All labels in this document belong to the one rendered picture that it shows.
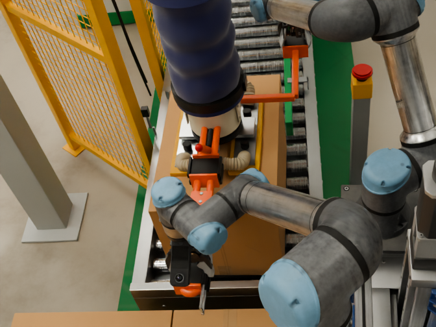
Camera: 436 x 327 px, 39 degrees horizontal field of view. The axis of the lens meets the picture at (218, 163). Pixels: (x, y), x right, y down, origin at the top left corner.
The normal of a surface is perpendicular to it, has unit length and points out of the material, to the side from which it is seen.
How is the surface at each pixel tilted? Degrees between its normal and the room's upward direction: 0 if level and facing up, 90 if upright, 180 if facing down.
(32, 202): 90
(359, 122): 90
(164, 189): 0
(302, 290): 26
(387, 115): 0
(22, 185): 90
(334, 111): 0
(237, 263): 90
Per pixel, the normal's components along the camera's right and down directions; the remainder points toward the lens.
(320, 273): 0.08, -0.43
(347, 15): -0.43, 0.15
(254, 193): -0.73, -0.50
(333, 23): -0.61, 0.33
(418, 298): -0.13, 0.77
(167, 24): -0.63, 0.52
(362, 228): 0.29, -0.66
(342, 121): -0.15, -0.63
